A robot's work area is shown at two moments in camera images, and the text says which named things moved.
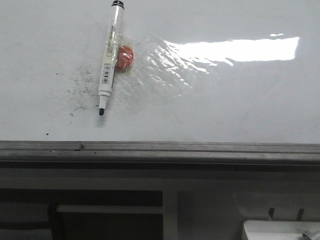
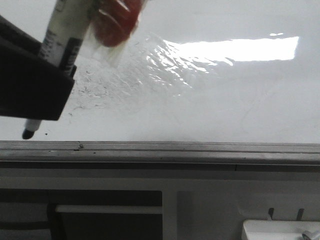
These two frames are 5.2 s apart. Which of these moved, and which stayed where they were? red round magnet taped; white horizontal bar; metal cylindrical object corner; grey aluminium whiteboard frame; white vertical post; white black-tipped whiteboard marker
Moved: red round magnet taped; white black-tipped whiteboard marker
Stayed: white horizontal bar; white vertical post; grey aluminium whiteboard frame; metal cylindrical object corner
